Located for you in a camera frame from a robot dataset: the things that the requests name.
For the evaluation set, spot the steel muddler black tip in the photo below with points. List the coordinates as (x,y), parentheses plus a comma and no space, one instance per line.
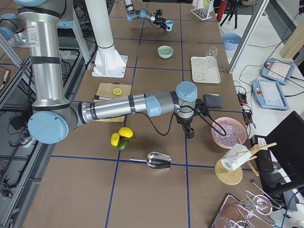
(97,97)

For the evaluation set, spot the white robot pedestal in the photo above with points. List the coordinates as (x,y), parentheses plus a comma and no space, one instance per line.
(108,61)

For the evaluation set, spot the yellow lemon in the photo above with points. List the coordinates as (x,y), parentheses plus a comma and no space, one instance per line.
(115,138)
(125,132)

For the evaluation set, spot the white wire cup rack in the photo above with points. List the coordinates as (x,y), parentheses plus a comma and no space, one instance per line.
(202,9)

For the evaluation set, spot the black monitor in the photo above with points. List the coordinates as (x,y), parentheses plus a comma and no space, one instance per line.
(289,153)

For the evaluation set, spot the blue bowl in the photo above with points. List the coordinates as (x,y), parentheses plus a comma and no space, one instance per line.
(231,41)

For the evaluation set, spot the clear wine glass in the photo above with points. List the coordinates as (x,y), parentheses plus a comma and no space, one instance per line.
(210,56)

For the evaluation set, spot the green ceramic bowl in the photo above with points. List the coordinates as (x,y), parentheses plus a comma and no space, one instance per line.
(165,52)

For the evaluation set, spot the light blue plastic cup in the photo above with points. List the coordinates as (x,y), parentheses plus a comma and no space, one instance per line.
(169,23)

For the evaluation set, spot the green lime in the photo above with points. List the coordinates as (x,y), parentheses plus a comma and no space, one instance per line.
(123,144)

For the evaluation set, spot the half lemon slice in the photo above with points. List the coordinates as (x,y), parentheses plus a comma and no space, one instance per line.
(117,91)

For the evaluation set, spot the grey folded cloth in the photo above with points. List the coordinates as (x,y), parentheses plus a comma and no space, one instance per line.
(213,101)

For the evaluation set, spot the black tray with glasses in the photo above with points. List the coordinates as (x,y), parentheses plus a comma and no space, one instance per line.
(228,217)

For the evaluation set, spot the white paper carton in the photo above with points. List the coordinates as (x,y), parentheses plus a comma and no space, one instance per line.
(235,157)

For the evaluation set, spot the blue teach pendant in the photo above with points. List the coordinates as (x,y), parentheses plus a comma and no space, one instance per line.
(269,94)
(277,70)

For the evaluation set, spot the near blue teach pendant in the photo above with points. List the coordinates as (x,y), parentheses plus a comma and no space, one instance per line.
(269,94)

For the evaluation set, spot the wooden stand round base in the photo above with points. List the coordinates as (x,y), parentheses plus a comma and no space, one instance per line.
(235,177)

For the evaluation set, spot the wooden cutting board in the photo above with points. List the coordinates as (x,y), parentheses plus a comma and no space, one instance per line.
(106,90)

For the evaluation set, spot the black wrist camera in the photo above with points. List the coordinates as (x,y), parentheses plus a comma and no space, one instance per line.
(200,107)

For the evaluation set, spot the black tripod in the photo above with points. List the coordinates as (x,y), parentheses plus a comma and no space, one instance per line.
(232,13)

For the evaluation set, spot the cream bear tray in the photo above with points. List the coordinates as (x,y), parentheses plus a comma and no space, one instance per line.
(200,76)

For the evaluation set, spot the steel ice scoop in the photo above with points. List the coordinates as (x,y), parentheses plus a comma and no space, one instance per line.
(155,160)

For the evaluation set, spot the far blue teach pendant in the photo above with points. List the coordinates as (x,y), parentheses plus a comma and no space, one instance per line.
(277,70)

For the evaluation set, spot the aluminium frame post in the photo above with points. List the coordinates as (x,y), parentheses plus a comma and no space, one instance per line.
(258,12)

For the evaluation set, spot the upside down wine glass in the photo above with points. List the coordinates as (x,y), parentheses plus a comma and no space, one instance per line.
(261,196)

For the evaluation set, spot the pink bowl with ice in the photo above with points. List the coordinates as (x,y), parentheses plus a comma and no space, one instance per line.
(226,132)

